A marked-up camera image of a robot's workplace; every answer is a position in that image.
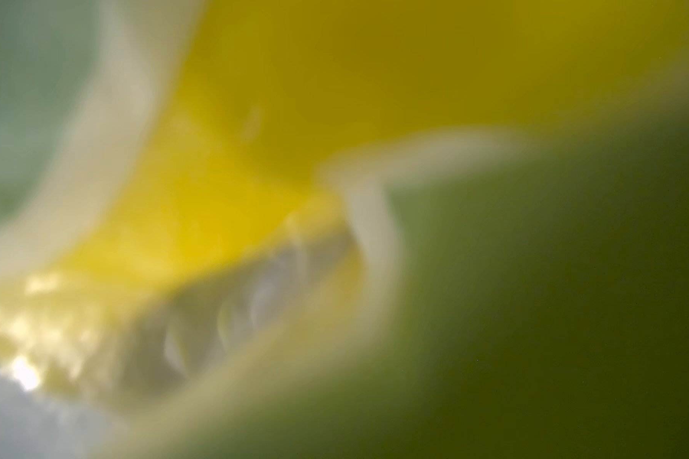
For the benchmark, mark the zip-top bag with bananas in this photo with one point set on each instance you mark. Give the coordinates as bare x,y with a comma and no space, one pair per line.
490,291

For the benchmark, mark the yellow bananas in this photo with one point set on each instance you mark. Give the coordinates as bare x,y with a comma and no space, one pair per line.
146,143

